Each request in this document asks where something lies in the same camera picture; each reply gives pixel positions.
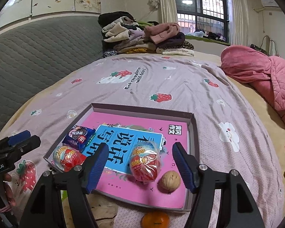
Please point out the pile of folded clothes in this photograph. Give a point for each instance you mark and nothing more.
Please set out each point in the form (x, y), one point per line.
(122, 34)

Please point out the grey quilted headboard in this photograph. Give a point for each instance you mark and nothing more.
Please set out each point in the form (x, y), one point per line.
(36, 55)

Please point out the foil surprise egg toy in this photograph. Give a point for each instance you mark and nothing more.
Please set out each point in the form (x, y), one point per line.
(66, 157)

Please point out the white curtain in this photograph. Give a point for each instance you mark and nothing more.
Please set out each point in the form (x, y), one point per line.
(167, 8)

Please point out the orange mandarin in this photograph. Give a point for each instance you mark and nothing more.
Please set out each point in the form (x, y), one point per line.
(155, 219)

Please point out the pink quilted duvet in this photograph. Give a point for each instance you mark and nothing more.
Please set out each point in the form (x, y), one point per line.
(266, 74)

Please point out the person's left hand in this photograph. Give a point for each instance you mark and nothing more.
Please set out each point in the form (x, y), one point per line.
(8, 191)

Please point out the dark framed window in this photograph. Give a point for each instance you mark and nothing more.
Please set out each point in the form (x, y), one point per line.
(207, 19)

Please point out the walnut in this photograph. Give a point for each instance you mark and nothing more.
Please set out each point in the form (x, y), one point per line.
(170, 181)

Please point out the pink strawberry print blanket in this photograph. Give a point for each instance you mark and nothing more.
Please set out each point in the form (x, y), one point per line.
(230, 133)

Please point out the grey shallow box tray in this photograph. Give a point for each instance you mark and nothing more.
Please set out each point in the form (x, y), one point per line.
(158, 114)

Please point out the blue oreo cookie packet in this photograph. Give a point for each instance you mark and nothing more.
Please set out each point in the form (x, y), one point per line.
(78, 137)

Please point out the pink and blue book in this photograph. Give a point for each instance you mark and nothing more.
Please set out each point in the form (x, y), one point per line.
(121, 134)

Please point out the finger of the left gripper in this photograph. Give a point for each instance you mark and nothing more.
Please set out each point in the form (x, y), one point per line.
(18, 138)
(22, 148)

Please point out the white air conditioner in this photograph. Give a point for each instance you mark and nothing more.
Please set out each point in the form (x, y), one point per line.
(269, 3)

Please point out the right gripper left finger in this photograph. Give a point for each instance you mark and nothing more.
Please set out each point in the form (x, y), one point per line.
(44, 207)

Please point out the beige mesh drawstring pouch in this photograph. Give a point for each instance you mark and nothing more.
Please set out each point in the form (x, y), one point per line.
(104, 210)

